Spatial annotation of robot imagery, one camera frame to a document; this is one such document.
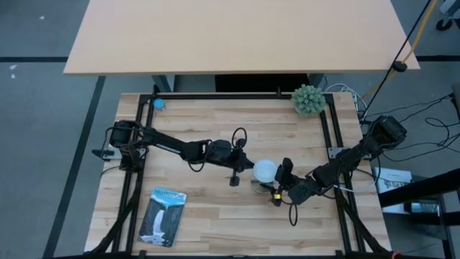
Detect black aluminium table frame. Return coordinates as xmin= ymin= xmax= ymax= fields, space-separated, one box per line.
xmin=84 ymin=84 xmax=395 ymax=259

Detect chair caster wheel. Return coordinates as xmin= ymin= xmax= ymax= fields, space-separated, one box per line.
xmin=436 ymin=0 xmax=460 ymax=32

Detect yellow cable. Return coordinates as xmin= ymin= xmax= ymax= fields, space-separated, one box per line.
xmin=362 ymin=0 xmax=440 ymax=101

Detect black left wrist cable loop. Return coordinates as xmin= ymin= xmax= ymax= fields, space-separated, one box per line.
xmin=231 ymin=127 xmax=249 ymax=149

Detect black cable with round puck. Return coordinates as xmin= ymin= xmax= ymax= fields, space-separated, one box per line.
xmin=360 ymin=0 xmax=433 ymax=120

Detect black metal stand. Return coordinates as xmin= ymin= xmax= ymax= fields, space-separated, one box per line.
xmin=379 ymin=168 xmax=460 ymax=259

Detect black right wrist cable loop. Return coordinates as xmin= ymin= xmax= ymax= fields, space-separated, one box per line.
xmin=288 ymin=203 xmax=299 ymax=227

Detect white cable bundle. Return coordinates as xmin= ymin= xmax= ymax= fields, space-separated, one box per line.
xmin=325 ymin=83 xmax=369 ymax=117

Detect green artificial plant ball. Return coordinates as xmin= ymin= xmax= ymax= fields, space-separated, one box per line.
xmin=290 ymin=84 xmax=326 ymax=117

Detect black desk panel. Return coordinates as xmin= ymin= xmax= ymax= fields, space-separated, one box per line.
xmin=215 ymin=73 xmax=310 ymax=94

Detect Yellowstone waterfall book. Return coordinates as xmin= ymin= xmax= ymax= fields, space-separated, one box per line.
xmin=137 ymin=187 xmax=188 ymax=248

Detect black floor cables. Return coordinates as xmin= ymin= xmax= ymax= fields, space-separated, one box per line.
xmin=359 ymin=92 xmax=460 ymax=163

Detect white cardboard box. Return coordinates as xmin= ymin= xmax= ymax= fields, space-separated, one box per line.
xmin=373 ymin=167 xmax=413 ymax=195

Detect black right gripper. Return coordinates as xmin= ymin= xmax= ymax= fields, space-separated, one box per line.
xmin=271 ymin=158 xmax=319 ymax=206

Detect round brass lamp socket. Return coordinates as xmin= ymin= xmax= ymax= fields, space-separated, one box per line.
xmin=250 ymin=174 xmax=276 ymax=195

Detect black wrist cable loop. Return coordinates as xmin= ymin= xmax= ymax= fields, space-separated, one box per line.
xmin=288 ymin=203 xmax=299 ymax=227
xmin=231 ymin=127 xmax=249 ymax=149

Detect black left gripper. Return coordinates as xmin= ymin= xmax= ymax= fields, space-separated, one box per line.
xmin=229 ymin=138 xmax=256 ymax=187

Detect grey metal box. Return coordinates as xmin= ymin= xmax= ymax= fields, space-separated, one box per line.
xmin=411 ymin=201 xmax=441 ymax=217

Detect beige desk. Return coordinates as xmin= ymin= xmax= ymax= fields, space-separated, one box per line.
xmin=63 ymin=0 xmax=421 ymax=76

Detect white reflector lightbulb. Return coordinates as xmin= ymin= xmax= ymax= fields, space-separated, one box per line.
xmin=253 ymin=159 xmax=278 ymax=183

